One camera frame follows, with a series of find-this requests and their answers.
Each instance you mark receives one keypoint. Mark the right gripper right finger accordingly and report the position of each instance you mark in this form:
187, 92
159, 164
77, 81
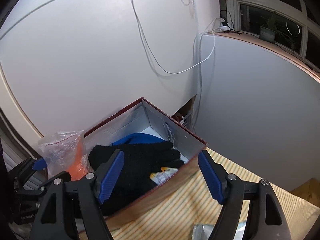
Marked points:
265, 219

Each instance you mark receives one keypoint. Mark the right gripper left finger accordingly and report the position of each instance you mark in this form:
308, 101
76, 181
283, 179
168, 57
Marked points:
65, 201

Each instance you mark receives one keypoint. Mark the clear bag with orange content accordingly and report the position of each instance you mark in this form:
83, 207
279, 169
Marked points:
65, 151

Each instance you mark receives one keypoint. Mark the black knitted glove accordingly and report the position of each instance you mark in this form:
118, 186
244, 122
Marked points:
140, 160

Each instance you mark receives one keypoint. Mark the blue knitted cloth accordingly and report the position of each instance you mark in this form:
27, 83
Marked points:
138, 138

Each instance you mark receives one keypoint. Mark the small orange white sachet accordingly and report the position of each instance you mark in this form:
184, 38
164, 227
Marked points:
161, 177

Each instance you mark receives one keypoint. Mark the dark red storage box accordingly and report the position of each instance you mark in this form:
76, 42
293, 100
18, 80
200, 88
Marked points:
143, 117

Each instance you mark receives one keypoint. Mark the potted plant on sill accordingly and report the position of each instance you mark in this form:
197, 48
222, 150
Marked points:
268, 30

